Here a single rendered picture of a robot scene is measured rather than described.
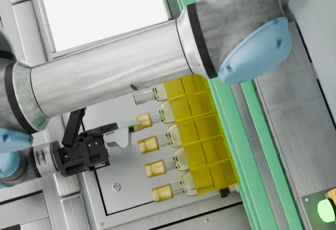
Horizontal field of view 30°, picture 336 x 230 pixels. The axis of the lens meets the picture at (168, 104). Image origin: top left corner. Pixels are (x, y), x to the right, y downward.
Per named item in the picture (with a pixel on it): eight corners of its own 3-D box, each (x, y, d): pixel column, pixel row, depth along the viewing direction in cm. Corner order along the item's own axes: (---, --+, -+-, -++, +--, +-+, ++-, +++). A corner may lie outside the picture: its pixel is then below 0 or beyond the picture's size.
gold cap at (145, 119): (148, 114, 151) (131, 119, 150) (148, 110, 147) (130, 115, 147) (152, 127, 150) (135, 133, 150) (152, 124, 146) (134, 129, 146)
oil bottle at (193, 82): (233, 62, 155) (150, 86, 154) (235, 55, 150) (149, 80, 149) (241, 83, 154) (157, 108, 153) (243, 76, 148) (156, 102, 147)
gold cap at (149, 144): (155, 136, 149) (137, 142, 149) (154, 133, 146) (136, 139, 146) (159, 150, 148) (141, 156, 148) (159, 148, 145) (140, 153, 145)
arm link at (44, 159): (38, 149, 151) (30, 142, 143) (56, 144, 151) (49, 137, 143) (45, 179, 149) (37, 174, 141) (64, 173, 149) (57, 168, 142)
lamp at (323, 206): (327, 199, 126) (313, 203, 126) (332, 196, 122) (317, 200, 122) (335, 220, 125) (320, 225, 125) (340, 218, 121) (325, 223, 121)
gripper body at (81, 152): (113, 164, 150) (64, 179, 149) (103, 131, 152) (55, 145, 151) (109, 159, 142) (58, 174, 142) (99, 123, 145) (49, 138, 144)
